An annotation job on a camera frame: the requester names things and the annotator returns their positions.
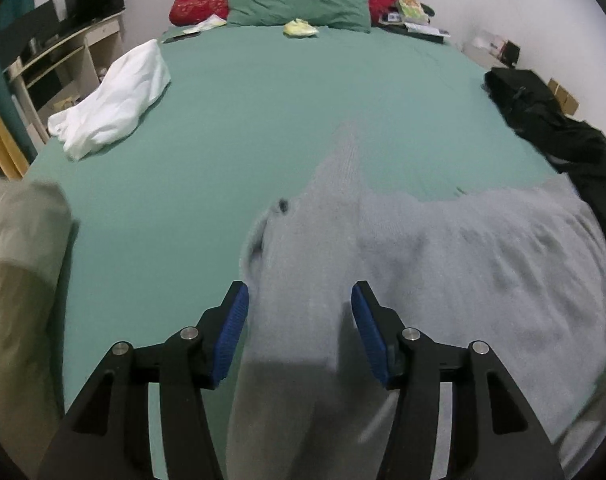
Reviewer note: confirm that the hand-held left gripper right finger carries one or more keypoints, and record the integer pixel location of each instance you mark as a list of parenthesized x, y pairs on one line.
[(373, 335)]

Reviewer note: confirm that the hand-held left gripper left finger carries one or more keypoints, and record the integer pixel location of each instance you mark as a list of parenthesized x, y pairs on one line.
[(228, 335)]

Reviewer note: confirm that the grey printed hoodie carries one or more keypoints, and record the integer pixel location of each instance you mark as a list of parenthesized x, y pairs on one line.
[(458, 270)]

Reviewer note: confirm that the pile of black clothes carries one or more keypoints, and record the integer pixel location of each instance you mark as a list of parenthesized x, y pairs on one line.
[(543, 120)]

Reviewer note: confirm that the olive and grey folded blanket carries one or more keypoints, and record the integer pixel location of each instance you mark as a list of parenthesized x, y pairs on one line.
[(18, 285)]

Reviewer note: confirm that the bed with green sheet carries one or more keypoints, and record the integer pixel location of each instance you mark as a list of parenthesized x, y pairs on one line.
[(233, 110)]

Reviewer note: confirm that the white garment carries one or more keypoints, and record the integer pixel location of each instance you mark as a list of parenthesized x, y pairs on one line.
[(118, 100)]

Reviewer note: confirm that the yellow curtain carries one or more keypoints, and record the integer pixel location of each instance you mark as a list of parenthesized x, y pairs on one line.
[(0, 145)]

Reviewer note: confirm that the black phone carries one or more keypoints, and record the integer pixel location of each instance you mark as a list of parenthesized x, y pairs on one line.
[(183, 37)]

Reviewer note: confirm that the cardboard boxes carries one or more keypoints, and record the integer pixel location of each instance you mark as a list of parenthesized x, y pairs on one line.
[(564, 97)]

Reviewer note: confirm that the white crumpled paper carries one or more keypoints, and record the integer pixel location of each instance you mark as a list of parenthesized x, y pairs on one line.
[(208, 25)]

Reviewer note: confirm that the beige computer desk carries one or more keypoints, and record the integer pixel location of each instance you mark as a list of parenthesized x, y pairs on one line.
[(98, 40)]

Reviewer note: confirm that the green snack bag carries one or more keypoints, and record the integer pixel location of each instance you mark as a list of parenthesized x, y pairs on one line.
[(412, 7)]

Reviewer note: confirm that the teal curtain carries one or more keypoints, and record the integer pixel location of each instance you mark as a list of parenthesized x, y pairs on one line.
[(3, 90)]

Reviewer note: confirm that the black computer monitor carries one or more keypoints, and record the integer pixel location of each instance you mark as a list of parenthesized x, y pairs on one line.
[(33, 35)]

